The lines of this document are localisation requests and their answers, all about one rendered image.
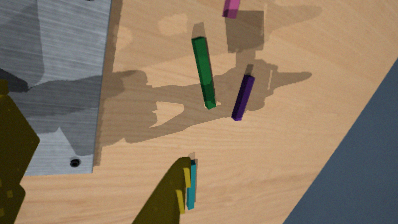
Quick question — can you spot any turquoise rod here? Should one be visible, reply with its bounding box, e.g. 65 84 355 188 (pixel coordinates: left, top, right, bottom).
186 160 196 210

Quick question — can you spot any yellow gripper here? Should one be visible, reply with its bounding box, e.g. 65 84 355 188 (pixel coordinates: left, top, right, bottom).
132 157 191 224

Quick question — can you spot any pink rod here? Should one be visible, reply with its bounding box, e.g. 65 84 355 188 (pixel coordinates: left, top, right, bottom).
222 0 240 19

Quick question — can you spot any green rod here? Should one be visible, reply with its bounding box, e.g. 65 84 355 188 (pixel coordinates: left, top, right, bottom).
191 36 216 109

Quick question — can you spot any purple rod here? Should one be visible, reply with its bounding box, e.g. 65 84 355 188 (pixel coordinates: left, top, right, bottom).
231 75 255 121

